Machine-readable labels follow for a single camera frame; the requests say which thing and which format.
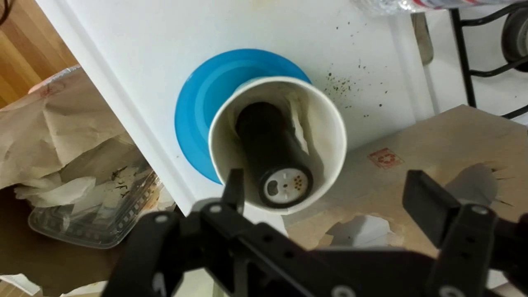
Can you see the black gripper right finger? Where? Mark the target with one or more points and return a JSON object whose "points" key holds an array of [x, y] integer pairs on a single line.
{"points": [[472, 248]]}

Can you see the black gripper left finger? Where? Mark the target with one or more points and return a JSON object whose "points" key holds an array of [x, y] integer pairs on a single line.
{"points": [[182, 248]]}

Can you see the dotted paper cup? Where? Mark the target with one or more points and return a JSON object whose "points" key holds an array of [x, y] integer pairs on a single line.
{"points": [[330, 132]]}

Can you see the clear plastic container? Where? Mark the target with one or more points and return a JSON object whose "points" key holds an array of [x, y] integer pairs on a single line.
{"points": [[99, 220]]}

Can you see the white gas stove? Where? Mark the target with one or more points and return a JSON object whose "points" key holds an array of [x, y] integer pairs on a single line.
{"points": [[489, 93]]}

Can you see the brown paper bag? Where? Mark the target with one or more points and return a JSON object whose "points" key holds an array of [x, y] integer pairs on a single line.
{"points": [[66, 126]]}

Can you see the black burner grate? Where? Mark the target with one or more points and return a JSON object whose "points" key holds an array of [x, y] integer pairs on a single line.
{"points": [[464, 71]]}

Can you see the white cutting board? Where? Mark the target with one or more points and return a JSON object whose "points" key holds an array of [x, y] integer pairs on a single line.
{"points": [[165, 33]]}

